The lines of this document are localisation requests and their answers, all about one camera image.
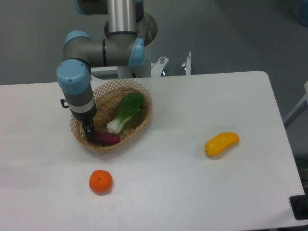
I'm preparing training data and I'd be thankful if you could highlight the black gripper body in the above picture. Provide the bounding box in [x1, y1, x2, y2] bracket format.
[71, 109, 97, 126]

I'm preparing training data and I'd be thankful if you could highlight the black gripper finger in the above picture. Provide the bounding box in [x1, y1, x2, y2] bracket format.
[83, 120, 95, 142]

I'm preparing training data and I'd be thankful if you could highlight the purple sweet potato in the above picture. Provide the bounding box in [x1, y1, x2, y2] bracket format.
[94, 130, 120, 145]

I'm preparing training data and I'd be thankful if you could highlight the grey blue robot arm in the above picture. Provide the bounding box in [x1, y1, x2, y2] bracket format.
[56, 0, 145, 141]

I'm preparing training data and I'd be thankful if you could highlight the woven wicker basket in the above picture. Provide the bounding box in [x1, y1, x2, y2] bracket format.
[70, 79, 153, 152]

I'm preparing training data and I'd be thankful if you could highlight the green bok choy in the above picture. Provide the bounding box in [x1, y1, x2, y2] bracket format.
[107, 92, 144, 134]

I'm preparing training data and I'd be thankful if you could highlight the orange tangerine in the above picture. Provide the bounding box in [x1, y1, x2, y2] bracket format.
[89, 169, 113, 194]

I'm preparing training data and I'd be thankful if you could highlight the yellow mango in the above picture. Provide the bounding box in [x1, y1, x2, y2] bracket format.
[205, 132, 240, 157]

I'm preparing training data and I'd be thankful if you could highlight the white furniture leg right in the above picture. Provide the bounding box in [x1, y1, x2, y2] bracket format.
[282, 82, 308, 129]

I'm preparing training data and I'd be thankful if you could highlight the black device at table edge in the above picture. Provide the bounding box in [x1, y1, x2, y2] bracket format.
[289, 195, 308, 220]

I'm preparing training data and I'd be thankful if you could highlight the white metal frame bracket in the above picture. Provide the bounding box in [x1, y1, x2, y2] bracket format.
[89, 51, 193, 81]

